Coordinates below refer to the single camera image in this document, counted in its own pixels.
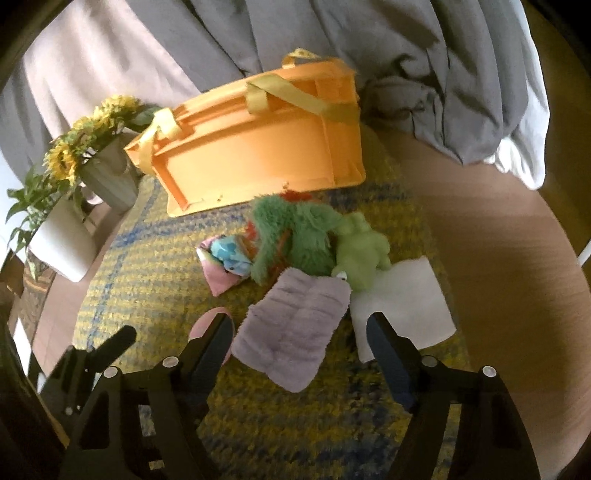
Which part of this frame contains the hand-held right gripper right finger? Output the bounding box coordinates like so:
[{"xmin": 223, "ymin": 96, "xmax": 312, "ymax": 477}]
[{"xmin": 366, "ymin": 312, "xmax": 542, "ymax": 480}]

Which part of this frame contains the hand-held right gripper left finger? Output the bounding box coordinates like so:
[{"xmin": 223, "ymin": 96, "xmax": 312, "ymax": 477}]
[{"xmin": 59, "ymin": 315, "xmax": 236, "ymax": 480}]

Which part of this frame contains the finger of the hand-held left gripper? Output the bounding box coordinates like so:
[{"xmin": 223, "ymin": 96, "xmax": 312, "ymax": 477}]
[{"xmin": 39, "ymin": 325, "xmax": 138, "ymax": 418}]

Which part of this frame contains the pink round soft pad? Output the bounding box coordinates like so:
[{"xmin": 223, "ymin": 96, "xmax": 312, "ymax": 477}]
[{"xmin": 191, "ymin": 306, "xmax": 235, "ymax": 366}]

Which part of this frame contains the white cloth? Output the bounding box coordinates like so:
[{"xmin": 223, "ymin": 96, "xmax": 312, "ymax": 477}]
[{"xmin": 348, "ymin": 257, "xmax": 458, "ymax": 363}]

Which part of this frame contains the lavender fluffy towel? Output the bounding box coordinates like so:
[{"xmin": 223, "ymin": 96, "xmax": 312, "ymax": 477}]
[{"xmin": 230, "ymin": 267, "xmax": 352, "ymax": 394}]

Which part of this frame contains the pink and blue soft toy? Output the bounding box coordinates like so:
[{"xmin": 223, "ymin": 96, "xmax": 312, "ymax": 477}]
[{"xmin": 196, "ymin": 234, "xmax": 256, "ymax": 296}]

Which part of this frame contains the light green plush frog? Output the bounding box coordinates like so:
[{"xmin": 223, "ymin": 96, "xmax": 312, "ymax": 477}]
[{"xmin": 331, "ymin": 213, "xmax": 392, "ymax": 291}]

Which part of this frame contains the green furry plush toy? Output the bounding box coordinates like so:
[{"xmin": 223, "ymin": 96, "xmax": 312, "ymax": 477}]
[{"xmin": 247, "ymin": 187, "xmax": 354, "ymax": 286}]

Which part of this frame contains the orange plastic crate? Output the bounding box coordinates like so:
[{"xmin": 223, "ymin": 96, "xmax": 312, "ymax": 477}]
[{"xmin": 124, "ymin": 48, "xmax": 368, "ymax": 219}]

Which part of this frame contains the yellow blue plaid mat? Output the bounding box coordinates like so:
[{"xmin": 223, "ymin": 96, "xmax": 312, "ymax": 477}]
[{"xmin": 73, "ymin": 124, "xmax": 472, "ymax": 480}]

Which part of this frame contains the brown patterned fabric bag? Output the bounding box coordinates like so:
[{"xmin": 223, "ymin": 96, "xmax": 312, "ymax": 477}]
[{"xmin": 13, "ymin": 251, "xmax": 59, "ymax": 340}]

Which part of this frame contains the green plant in white pot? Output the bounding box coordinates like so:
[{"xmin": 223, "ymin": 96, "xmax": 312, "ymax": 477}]
[{"xmin": 6, "ymin": 165, "xmax": 100, "ymax": 284}]

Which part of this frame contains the grey ribbed vase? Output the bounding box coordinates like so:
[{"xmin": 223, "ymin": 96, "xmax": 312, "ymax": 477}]
[{"xmin": 80, "ymin": 134, "xmax": 140, "ymax": 214}]

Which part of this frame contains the sunflower bouquet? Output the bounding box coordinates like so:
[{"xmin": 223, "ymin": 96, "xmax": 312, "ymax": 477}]
[{"xmin": 43, "ymin": 95, "xmax": 163, "ymax": 186}]

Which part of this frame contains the white sheer curtain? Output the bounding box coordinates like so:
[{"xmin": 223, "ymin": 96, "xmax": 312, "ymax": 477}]
[{"xmin": 482, "ymin": 131, "xmax": 551, "ymax": 191}]

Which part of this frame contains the narrow grey curtain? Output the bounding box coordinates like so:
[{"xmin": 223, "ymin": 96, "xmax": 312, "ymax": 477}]
[{"xmin": 0, "ymin": 65, "xmax": 49, "ymax": 178}]

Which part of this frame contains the pale pink curtain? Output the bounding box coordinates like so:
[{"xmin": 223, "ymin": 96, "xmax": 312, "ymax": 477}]
[{"xmin": 22, "ymin": 0, "xmax": 200, "ymax": 144}]

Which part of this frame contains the wide grey curtain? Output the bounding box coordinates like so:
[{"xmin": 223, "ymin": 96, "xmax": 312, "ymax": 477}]
[{"xmin": 127, "ymin": 0, "xmax": 551, "ymax": 191}]

